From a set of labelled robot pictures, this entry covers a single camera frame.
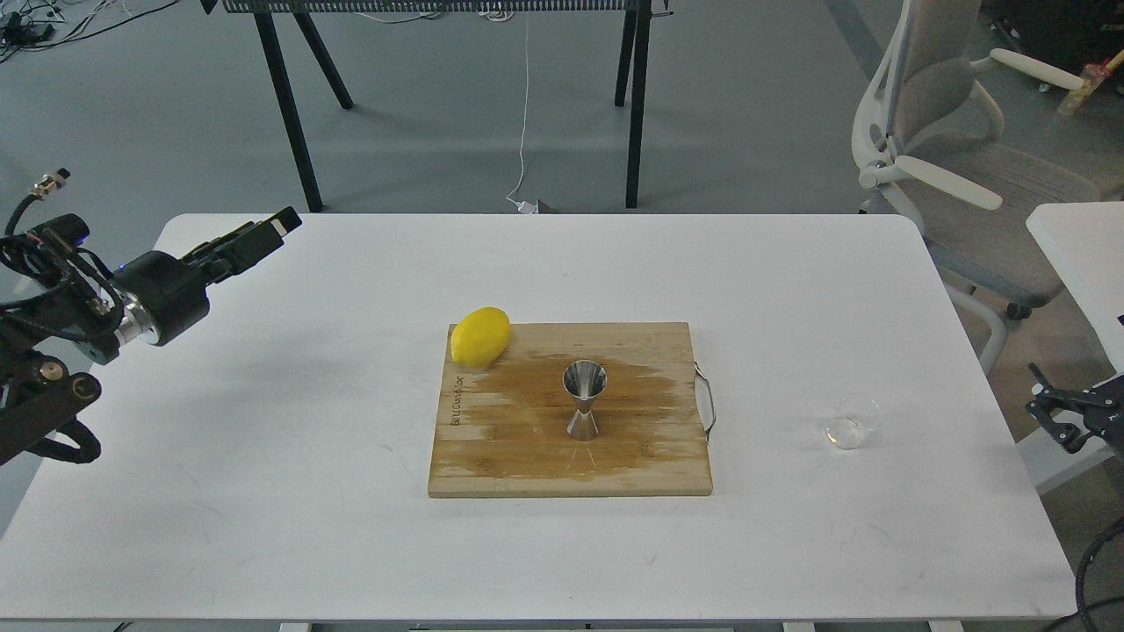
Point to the black metal frame table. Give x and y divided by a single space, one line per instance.
426 83

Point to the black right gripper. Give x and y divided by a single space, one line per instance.
1100 409

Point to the clear glass measuring cup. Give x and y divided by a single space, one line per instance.
857 416

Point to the wooden cutting board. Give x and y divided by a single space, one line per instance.
501 431

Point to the yellow lemon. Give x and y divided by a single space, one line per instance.
480 338

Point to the steel double jigger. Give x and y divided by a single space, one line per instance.
585 381

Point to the grey office chair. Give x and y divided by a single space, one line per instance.
926 142

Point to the white side table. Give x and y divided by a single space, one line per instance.
1084 244

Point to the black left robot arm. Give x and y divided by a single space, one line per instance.
42 399

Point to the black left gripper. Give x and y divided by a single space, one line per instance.
165 295

